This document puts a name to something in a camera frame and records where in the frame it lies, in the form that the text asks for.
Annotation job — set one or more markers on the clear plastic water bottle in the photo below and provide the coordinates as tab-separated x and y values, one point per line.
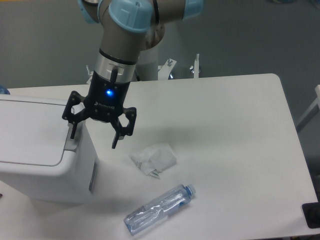
164	205

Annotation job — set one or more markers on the black object at table edge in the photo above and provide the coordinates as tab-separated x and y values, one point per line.
311	213

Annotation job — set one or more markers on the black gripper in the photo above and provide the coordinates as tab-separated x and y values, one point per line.
107	100

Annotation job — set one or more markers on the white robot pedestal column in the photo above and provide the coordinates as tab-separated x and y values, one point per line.
147	66

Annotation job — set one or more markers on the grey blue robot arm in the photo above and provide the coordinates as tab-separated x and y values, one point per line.
125	25

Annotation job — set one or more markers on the white push-lid trash can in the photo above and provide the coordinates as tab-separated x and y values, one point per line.
38	156

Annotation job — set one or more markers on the white frame at right edge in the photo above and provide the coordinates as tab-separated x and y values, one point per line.
310	112

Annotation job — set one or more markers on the crumpled white paper wrapper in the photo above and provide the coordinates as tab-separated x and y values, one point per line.
154	159

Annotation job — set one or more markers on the blue object at left edge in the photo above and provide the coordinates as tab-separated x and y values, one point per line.
4	90

